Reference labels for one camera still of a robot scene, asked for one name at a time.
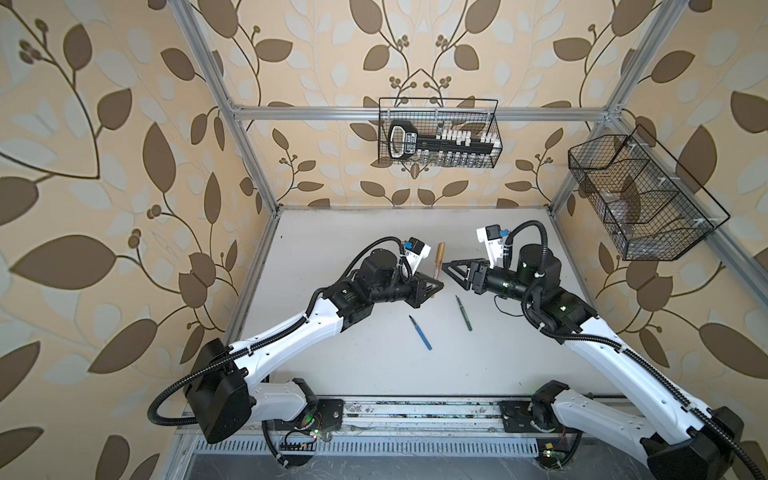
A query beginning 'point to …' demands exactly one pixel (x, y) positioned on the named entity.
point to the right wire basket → (649, 204)
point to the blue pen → (421, 333)
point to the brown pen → (440, 253)
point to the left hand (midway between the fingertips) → (445, 284)
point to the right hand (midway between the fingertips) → (448, 268)
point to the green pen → (464, 314)
